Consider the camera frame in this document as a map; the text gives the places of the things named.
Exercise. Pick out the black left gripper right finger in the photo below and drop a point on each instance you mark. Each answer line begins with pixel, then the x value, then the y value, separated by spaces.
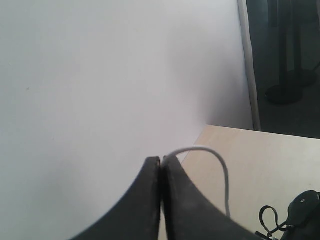
pixel 188 214

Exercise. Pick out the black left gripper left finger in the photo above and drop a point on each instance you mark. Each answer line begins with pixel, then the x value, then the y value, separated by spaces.
pixel 136 216

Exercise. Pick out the white wired earphones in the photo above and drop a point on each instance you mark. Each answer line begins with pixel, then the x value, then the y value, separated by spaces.
pixel 207 149

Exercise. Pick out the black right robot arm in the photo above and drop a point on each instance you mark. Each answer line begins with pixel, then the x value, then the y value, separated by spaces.
pixel 303 222

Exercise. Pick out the black floor stand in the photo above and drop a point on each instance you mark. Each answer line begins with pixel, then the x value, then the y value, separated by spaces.
pixel 283 13

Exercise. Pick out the white partition edge post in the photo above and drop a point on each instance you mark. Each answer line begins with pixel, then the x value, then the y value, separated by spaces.
pixel 249 63

